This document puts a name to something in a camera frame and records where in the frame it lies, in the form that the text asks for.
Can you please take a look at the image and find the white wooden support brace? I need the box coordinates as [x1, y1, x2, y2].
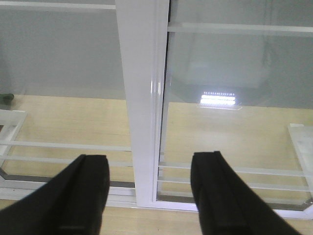
[288, 123, 313, 182]

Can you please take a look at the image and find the wooden platform base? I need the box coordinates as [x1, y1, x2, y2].
[3, 95, 313, 235]

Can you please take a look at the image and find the white sliding glass door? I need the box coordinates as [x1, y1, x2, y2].
[115, 0, 313, 219]

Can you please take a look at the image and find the fixed glass door panel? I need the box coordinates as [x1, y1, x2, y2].
[0, 0, 136, 206]

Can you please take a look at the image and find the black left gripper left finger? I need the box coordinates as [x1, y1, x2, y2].
[0, 155, 110, 235]

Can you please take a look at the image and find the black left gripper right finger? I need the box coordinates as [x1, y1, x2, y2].
[190, 151, 299, 235]

